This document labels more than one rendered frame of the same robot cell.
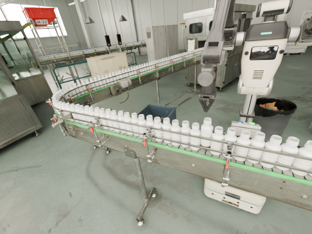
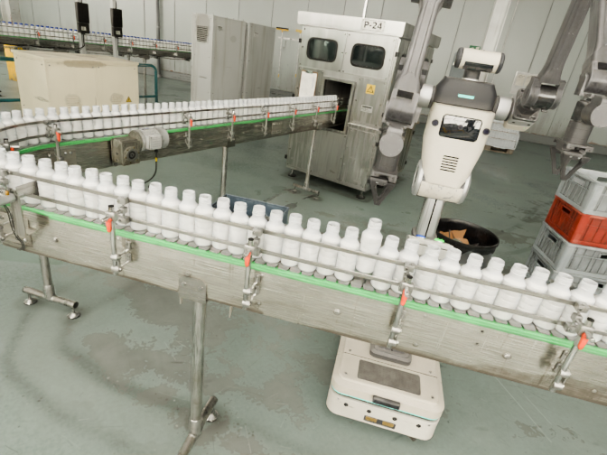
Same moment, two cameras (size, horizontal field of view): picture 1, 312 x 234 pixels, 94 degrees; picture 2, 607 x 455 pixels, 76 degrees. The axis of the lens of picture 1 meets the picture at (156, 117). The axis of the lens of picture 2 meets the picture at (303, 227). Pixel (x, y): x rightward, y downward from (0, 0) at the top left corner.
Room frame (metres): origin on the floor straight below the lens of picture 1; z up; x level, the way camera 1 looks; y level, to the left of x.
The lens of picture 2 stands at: (-0.28, 0.28, 1.62)
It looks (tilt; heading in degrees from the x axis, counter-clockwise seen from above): 25 degrees down; 340
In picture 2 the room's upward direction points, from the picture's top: 9 degrees clockwise
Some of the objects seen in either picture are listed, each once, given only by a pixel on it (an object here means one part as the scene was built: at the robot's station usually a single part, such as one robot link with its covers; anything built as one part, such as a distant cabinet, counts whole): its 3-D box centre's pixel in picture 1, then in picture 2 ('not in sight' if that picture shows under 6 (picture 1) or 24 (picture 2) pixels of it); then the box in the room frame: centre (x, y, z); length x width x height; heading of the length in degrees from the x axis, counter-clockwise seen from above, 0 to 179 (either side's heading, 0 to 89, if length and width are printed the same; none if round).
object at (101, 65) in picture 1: (111, 74); (83, 109); (5.03, 1.33, 0.59); 1.10 x 0.62 x 1.18; 132
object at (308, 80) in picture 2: (191, 45); (307, 84); (4.54, -1.24, 1.22); 0.23 x 0.04 x 0.32; 42
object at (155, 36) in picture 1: (156, 50); (217, 76); (7.14, -0.40, 0.96); 0.82 x 0.50 x 1.91; 132
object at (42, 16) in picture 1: (55, 51); not in sight; (6.63, 3.73, 1.40); 0.92 x 0.72 x 2.80; 132
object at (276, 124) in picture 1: (267, 123); (451, 271); (1.68, -1.60, 0.32); 0.45 x 0.45 x 0.64
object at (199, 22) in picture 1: (216, 49); (359, 106); (4.76, -2.09, 1.00); 1.60 x 1.30 x 2.00; 132
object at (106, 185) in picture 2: (94, 116); (107, 197); (1.05, 0.50, 1.08); 0.06 x 0.06 x 0.17
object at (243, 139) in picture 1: (242, 146); (425, 272); (0.53, -0.41, 1.08); 0.06 x 0.06 x 0.17
